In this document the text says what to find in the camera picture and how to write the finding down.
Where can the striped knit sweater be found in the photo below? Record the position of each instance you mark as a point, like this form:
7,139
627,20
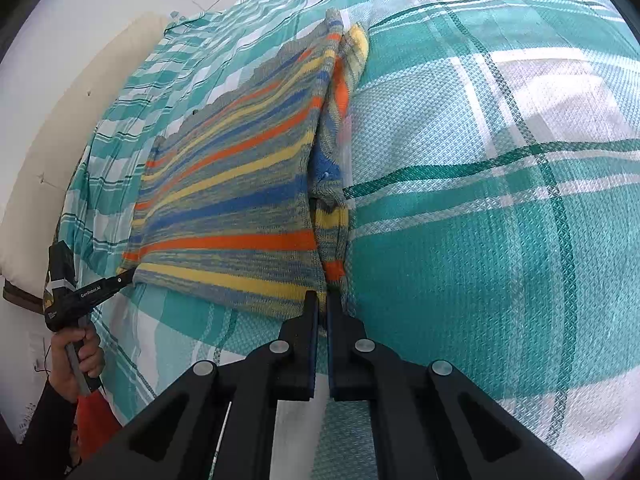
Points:
240,180

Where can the cream padded headboard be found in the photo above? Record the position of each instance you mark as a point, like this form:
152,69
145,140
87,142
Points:
65,125

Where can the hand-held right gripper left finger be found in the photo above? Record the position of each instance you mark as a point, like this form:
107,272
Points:
306,355

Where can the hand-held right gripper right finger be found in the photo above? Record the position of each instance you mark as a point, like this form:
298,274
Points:
340,355

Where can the teal plaid bedspread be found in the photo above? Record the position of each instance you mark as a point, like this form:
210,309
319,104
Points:
480,210

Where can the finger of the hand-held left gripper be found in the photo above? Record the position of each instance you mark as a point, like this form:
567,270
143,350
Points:
124,276

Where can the orange cloth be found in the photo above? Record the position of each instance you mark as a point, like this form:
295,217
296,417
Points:
97,422

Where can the person's left hand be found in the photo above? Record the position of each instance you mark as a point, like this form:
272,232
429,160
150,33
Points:
87,360

